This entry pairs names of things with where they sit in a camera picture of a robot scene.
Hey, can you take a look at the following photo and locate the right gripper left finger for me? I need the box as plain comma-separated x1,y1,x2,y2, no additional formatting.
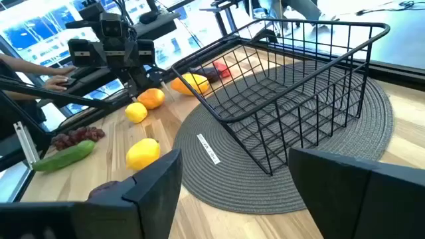
71,149,183,239

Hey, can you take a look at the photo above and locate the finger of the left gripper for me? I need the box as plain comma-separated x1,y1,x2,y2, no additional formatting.
67,39,98,67
137,39,156,66

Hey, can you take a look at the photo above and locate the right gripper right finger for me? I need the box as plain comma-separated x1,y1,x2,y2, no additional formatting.
288,147,425,239

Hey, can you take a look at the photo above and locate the round purple onion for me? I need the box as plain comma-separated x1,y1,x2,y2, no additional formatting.
86,180,120,201

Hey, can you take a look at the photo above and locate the yellow lemon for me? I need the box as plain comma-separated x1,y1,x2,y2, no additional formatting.
125,137,161,172
124,102,149,124

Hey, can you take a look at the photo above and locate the red chili pepper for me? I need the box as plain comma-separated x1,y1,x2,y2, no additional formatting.
212,60,232,80

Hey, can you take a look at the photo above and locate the red grape bunch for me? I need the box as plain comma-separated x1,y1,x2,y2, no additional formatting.
51,125,106,152

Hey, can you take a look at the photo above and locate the green cucumber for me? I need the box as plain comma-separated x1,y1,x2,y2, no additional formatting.
32,139,96,173

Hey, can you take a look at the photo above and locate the person's forearm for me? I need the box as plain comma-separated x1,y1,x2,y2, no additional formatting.
0,52,56,76
0,88,47,100

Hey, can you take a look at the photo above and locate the black keyboard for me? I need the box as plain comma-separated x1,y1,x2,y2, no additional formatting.
68,65,100,80

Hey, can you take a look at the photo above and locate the person's hand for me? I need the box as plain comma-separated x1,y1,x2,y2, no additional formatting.
49,65,78,77
42,74,70,92

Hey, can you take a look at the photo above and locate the black computer mouse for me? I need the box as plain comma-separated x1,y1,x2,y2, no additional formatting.
138,9,160,25

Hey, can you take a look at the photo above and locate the round grey woven placemat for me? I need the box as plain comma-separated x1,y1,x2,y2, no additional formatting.
172,59,395,215

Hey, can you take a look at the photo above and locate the person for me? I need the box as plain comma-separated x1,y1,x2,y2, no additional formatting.
0,59,47,140

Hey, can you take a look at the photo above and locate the black metal stand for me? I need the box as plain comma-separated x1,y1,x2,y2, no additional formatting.
208,0,245,37

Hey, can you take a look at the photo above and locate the silver aluminium extrusion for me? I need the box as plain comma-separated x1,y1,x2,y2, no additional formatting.
13,121,41,170

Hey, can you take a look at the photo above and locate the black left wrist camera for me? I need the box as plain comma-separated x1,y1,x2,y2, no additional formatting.
99,12,126,39

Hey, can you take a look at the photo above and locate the black wire basket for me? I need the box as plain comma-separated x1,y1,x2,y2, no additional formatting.
171,18,392,177

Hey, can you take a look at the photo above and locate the black floor cable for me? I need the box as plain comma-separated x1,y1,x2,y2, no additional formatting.
355,0,425,17

